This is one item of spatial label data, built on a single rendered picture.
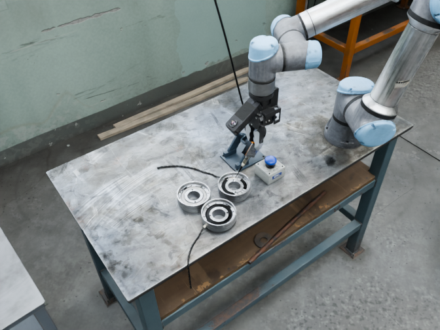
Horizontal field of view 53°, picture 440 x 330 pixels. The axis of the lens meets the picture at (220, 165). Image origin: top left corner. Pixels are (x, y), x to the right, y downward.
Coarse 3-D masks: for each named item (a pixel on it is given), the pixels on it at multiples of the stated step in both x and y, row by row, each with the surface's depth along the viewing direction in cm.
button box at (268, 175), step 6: (258, 162) 144; (264, 162) 144; (276, 162) 144; (258, 168) 143; (264, 168) 142; (270, 168) 142; (276, 168) 142; (282, 168) 142; (258, 174) 145; (264, 174) 141; (270, 174) 140; (276, 174) 142; (282, 174) 144; (264, 180) 143; (270, 180) 141; (276, 180) 144
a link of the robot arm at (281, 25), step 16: (336, 0) 121; (352, 0) 120; (368, 0) 120; (384, 0) 121; (400, 0) 122; (288, 16) 127; (304, 16) 123; (320, 16) 122; (336, 16) 122; (352, 16) 123; (272, 32) 127; (304, 32) 123; (320, 32) 125
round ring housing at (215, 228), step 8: (216, 200) 134; (224, 200) 133; (216, 208) 132; (224, 208) 132; (232, 208) 132; (224, 216) 133; (232, 216) 130; (208, 224) 127; (224, 224) 126; (232, 224) 129
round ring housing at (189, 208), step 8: (184, 184) 138; (192, 184) 139; (200, 184) 139; (192, 192) 138; (200, 192) 137; (208, 192) 137; (192, 200) 134; (200, 200) 135; (208, 200) 134; (184, 208) 133; (192, 208) 132; (200, 208) 133
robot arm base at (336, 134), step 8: (336, 120) 152; (328, 128) 156; (336, 128) 153; (344, 128) 151; (328, 136) 156; (336, 136) 154; (344, 136) 152; (352, 136) 152; (336, 144) 155; (344, 144) 153; (352, 144) 153; (360, 144) 154
